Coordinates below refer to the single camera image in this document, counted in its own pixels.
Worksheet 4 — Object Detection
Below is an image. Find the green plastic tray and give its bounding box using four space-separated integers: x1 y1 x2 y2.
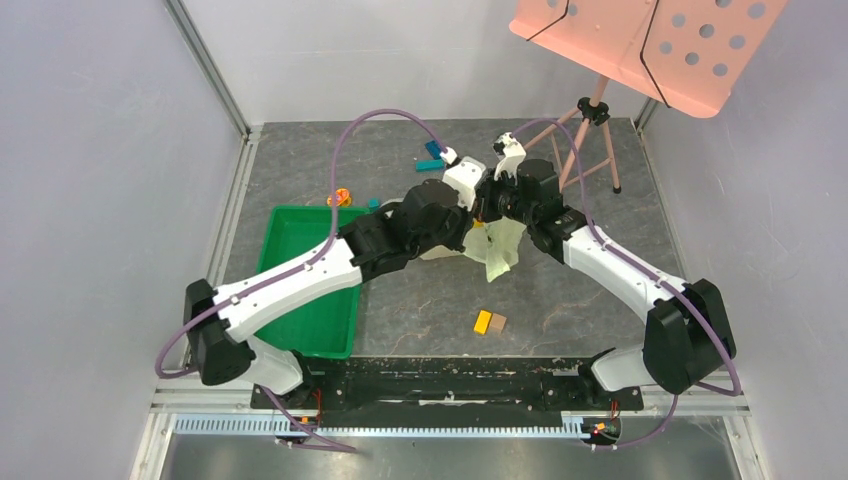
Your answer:
255 205 361 360

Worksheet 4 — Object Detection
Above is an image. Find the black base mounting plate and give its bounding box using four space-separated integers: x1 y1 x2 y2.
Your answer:
278 356 644 427

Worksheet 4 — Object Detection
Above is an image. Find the blue lego brick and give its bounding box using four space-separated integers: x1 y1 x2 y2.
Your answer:
425 140 442 160

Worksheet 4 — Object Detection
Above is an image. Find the pink music stand desk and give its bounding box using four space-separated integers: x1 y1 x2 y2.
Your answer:
509 0 787 119

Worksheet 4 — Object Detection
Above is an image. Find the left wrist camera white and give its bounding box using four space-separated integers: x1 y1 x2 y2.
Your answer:
440 147 487 212

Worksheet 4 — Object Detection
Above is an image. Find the yellow block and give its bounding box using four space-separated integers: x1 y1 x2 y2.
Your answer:
473 310 493 335

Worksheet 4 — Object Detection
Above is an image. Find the brown wooden block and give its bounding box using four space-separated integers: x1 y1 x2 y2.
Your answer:
487 314 507 334

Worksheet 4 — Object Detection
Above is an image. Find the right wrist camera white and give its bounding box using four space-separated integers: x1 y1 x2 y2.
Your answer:
493 132 526 180

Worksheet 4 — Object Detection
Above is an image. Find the orange yellow round toy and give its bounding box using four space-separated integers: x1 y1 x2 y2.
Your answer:
327 188 353 208

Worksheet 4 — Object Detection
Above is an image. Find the pink tripod stand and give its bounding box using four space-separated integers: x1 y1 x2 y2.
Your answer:
516 74 623 197

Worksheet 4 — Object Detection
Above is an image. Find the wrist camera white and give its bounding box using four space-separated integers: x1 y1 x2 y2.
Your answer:
440 147 487 212
493 132 526 180

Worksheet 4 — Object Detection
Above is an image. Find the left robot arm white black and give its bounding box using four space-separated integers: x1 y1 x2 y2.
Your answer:
184 179 478 408

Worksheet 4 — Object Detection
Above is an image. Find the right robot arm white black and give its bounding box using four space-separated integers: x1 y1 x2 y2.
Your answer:
474 159 742 408

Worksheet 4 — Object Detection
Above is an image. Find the pale green plastic bag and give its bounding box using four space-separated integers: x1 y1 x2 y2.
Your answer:
420 218 526 283

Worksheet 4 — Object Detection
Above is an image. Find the white cable duct strip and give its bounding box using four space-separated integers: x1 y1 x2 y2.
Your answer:
172 411 594 440

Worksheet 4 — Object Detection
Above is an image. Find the teal rectangular block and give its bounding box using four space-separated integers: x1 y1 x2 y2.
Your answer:
415 160 445 173

